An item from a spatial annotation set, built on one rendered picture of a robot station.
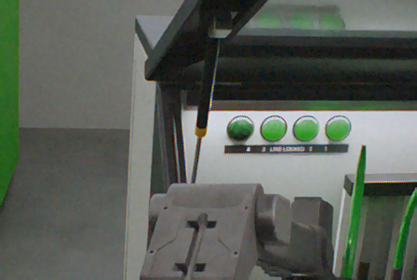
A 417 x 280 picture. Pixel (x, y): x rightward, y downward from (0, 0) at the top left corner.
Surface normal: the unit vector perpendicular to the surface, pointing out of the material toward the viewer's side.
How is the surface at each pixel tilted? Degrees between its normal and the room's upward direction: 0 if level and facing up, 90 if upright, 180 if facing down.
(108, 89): 90
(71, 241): 0
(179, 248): 24
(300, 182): 90
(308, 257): 77
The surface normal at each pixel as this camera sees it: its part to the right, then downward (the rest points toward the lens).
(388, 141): 0.20, 0.35
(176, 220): -0.19, -0.76
